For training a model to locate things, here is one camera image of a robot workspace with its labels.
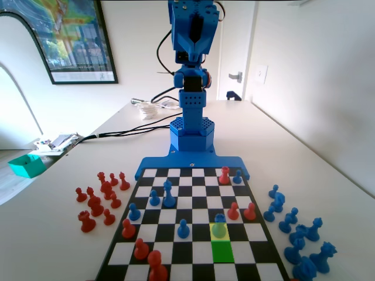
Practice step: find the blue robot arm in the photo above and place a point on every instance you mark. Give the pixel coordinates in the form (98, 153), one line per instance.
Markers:
(192, 117)

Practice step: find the red chess pawn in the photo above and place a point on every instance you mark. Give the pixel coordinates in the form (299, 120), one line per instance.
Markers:
(250, 212)
(156, 267)
(141, 250)
(233, 212)
(108, 218)
(113, 180)
(115, 202)
(80, 195)
(128, 230)

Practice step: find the white wall switch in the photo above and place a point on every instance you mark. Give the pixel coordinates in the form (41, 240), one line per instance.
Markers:
(261, 74)

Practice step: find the red chess knight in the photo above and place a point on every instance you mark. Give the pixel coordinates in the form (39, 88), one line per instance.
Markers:
(95, 207)
(107, 191)

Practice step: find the blue chess king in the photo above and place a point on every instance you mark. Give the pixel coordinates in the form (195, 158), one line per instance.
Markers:
(168, 197)

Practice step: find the blue chess pawn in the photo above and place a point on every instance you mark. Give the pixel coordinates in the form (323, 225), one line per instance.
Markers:
(274, 192)
(183, 230)
(134, 213)
(154, 199)
(269, 215)
(284, 226)
(237, 178)

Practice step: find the red chess queen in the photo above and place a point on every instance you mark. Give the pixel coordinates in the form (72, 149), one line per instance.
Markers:
(101, 176)

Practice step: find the teal plastic box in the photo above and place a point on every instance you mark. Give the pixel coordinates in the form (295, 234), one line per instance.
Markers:
(26, 167)

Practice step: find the black white chessboard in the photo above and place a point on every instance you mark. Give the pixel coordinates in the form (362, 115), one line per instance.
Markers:
(202, 202)

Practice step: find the red chess bishop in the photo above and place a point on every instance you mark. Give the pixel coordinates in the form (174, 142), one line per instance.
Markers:
(124, 183)

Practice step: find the small silver metal object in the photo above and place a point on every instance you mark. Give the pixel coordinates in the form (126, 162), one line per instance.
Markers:
(135, 101)

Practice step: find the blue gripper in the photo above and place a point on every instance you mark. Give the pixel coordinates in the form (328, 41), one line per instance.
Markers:
(194, 47)

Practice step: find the blue printed clamp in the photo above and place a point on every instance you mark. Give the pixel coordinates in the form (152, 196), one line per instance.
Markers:
(233, 96)

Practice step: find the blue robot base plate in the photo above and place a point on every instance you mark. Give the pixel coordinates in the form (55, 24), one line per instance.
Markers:
(164, 163)

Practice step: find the printed paper sheets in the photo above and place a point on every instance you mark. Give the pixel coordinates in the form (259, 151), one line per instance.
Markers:
(167, 104)

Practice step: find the white door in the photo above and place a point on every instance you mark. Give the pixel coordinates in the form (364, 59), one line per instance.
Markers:
(231, 44)

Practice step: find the black framed poster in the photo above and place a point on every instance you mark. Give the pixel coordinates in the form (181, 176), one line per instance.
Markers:
(76, 38)

